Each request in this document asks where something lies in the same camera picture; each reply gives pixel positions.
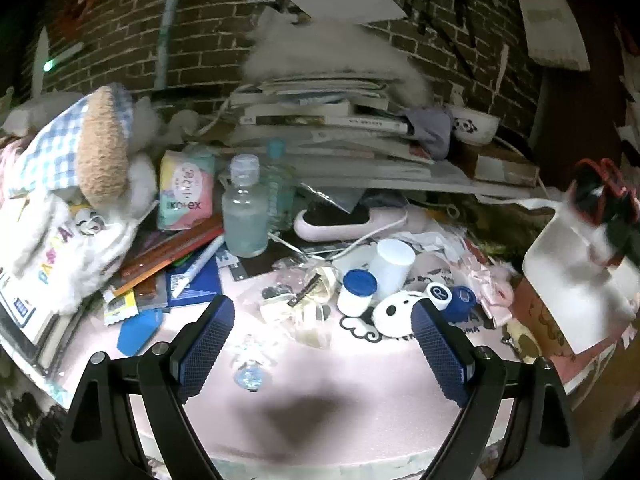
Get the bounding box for blue round keychain charm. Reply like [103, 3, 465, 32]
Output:
[234, 362, 265, 392]

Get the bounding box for blue plastic card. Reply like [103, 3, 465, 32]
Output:
[117, 309, 164, 356]

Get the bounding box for dark blue packet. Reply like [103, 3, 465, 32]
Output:
[165, 252, 222, 308]

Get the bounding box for panda face plush pouch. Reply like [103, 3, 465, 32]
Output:
[371, 290, 426, 339]

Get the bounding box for white pen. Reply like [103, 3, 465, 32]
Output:
[171, 234, 224, 298]

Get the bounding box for white cylindrical jar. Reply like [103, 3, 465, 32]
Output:
[369, 238, 416, 301]

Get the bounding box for blue lid small jar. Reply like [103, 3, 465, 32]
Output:
[336, 269, 378, 318]

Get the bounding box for pink hair brush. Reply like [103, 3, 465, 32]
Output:
[293, 206, 428, 242]

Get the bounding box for white cardboard box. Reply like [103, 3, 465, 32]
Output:
[523, 203, 639, 354]

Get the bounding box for frosted clear plastic bottle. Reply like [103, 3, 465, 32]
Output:
[222, 154, 269, 258]

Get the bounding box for kotex pad package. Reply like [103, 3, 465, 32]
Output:
[157, 145, 215, 231]

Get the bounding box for green glass bottle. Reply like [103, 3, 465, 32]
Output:
[262, 139, 295, 232]

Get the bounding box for plush toy with plaid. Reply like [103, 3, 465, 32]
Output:
[1, 84, 160, 315]

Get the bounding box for panda print white bowl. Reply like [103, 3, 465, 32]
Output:
[448, 105, 500, 146]

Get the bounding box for purple grey cloth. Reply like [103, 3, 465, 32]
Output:
[401, 106, 454, 160]

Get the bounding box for stack of books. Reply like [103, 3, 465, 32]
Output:
[206, 72, 437, 188]

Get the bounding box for white fluffy fur item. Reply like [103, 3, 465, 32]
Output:
[242, 13, 434, 107]

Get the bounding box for white tote bag on wall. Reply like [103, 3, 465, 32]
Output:
[518, 0, 590, 72]

